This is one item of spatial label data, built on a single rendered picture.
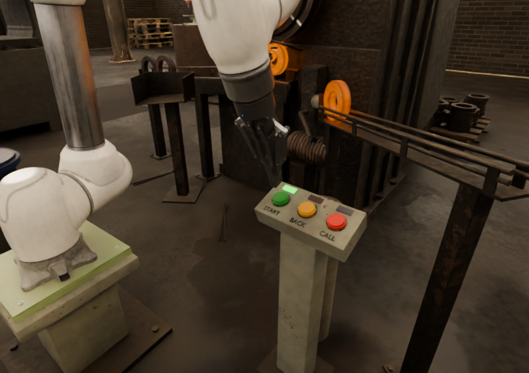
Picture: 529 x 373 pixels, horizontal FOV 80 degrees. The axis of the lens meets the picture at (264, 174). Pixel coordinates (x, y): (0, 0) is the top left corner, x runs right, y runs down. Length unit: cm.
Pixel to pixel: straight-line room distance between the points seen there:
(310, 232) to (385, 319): 72
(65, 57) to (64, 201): 37
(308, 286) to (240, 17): 60
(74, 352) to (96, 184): 50
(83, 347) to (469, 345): 125
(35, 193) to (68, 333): 42
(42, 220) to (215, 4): 70
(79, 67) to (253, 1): 60
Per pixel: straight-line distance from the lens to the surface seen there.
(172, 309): 136
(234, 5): 50
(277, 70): 160
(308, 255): 76
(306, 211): 72
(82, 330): 118
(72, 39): 98
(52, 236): 100
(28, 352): 141
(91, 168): 104
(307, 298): 85
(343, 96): 120
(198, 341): 125
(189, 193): 202
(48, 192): 97
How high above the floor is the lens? 100
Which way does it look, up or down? 27 degrees down
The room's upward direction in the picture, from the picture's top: straight up
